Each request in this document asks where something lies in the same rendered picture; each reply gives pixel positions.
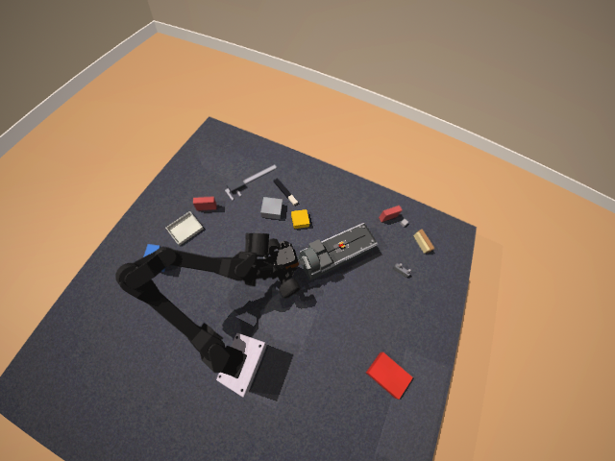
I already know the blue cube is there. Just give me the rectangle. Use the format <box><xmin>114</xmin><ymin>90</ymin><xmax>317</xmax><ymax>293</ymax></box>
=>
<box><xmin>144</xmin><ymin>244</ymin><xmax>160</xmax><ymax>256</ymax></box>

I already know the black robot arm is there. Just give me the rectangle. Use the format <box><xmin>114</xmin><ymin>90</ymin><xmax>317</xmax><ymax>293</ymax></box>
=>
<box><xmin>115</xmin><ymin>233</ymin><xmax>298</xmax><ymax>378</ymax></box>

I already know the yellow cube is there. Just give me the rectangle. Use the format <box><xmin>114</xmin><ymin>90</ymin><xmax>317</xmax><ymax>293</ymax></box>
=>
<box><xmin>291</xmin><ymin>209</ymin><xmax>309</xmax><ymax>229</ymax></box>

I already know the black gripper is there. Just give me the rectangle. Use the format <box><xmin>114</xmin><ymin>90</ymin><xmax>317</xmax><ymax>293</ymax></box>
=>
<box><xmin>262</xmin><ymin>238</ymin><xmax>300</xmax><ymax>298</ymax></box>

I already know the red rectangular block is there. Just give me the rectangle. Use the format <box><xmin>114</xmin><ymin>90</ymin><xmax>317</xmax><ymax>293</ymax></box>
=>
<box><xmin>366</xmin><ymin>352</ymin><xmax>412</xmax><ymax>400</ymax></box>
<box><xmin>379</xmin><ymin>206</ymin><xmax>401</xmax><ymax>222</ymax></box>
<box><xmin>193</xmin><ymin>197</ymin><xmax>216</xmax><ymax>210</ymax></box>

